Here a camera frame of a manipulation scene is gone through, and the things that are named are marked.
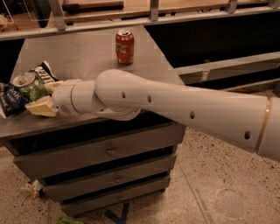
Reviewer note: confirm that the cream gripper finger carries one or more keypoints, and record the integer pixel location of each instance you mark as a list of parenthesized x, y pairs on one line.
[(51, 86), (42, 107)]

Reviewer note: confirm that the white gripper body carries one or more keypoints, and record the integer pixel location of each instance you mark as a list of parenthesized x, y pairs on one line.
[(62, 98)]

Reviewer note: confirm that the green soda can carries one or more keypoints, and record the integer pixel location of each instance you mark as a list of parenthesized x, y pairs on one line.
[(30, 86)]

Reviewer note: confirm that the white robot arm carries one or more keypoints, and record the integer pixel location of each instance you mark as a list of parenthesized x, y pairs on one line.
[(250, 122)]

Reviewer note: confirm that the red coke can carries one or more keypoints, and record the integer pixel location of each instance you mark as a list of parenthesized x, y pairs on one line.
[(124, 46)]

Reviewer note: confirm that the blue chip bag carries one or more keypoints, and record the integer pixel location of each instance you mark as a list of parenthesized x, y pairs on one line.
[(11, 101)]

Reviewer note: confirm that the top grey drawer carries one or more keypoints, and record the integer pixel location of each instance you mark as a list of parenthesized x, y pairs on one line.
[(45, 164)]

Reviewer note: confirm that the grey drawer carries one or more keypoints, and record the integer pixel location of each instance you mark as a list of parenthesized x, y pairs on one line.
[(116, 196), (45, 164), (121, 175)]

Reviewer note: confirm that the grey drawer cabinet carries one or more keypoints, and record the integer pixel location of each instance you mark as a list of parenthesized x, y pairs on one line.
[(85, 58)]

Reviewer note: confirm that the crumpled paper scrap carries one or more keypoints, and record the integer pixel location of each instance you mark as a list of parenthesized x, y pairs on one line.
[(34, 188)]

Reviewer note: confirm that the middle grey drawer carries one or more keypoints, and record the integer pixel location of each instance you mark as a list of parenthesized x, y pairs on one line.
[(121, 175)]

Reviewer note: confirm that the bottom grey drawer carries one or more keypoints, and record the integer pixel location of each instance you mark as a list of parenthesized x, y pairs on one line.
[(116, 196)]

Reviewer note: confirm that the dark wooden bar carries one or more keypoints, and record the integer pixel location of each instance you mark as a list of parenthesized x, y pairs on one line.
[(91, 5)]

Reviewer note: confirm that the green floor object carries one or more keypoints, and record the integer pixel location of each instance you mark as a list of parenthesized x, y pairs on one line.
[(64, 220)]

